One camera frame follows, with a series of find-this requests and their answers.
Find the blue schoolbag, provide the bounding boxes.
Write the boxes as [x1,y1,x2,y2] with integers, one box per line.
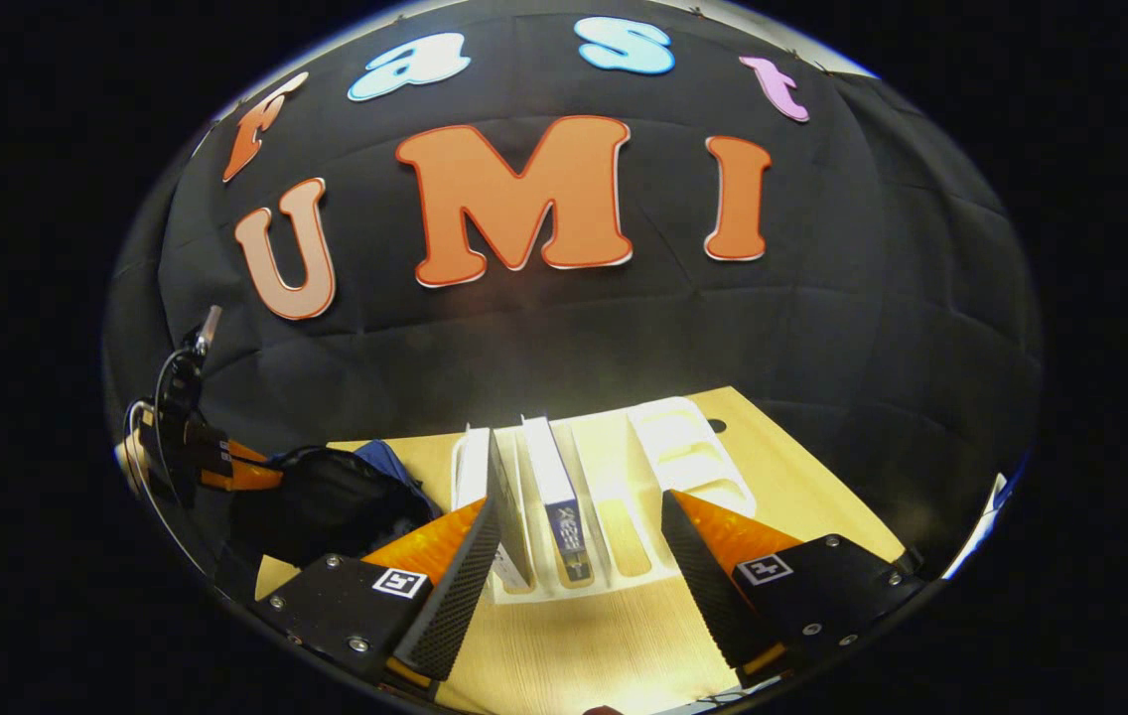
[216,440,441,597]

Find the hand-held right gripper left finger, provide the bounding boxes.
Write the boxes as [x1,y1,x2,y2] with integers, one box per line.
[249,497,505,702]

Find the blue picture cover book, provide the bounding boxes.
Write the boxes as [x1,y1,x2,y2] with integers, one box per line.
[520,415,592,584]

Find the grey picture cover book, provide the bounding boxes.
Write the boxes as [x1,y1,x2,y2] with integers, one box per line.
[455,425,537,593]

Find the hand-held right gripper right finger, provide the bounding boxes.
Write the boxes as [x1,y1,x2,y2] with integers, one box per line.
[659,489,927,689]

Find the white bookshelf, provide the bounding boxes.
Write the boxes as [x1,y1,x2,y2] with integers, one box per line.
[450,396,759,605]

